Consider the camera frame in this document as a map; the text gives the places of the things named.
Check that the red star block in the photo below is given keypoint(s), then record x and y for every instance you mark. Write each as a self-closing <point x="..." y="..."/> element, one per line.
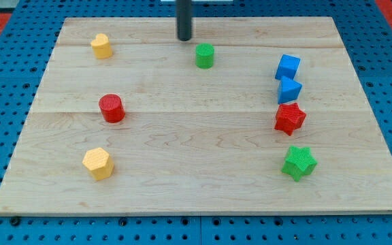
<point x="289" y="117"/>

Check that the green star block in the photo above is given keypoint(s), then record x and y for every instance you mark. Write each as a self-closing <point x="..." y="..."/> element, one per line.
<point x="299" y="162"/>

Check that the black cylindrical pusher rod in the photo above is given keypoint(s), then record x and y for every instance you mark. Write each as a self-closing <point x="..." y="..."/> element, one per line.
<point x="184" y="23"/>

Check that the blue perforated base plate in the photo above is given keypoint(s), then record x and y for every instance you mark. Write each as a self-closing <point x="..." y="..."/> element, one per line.
<point x="25" y="47"/>

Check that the yellow heart block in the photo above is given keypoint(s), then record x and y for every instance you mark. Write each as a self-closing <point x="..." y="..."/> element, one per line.
<point x="101" y="46"/>

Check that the light wooden board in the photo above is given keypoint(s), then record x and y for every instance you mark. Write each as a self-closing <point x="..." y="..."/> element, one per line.
<point x="198" y="141"/>

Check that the blue cube block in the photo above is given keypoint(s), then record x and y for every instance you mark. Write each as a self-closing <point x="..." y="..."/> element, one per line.
<point x="287" y="67"/>

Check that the green cylinder block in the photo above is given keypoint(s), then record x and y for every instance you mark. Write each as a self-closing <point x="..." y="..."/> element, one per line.
<point x="204" y="55"/>

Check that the red cylinder block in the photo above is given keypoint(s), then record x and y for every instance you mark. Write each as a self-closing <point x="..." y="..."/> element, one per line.
<point x="112" y="109"/>

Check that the blue triangle block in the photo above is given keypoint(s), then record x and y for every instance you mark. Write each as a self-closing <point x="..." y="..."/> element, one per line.
<point x="288" y="90"/>

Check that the yellow hexagon block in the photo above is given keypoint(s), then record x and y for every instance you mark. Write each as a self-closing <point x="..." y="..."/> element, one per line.
<point x="99" y="163"/>

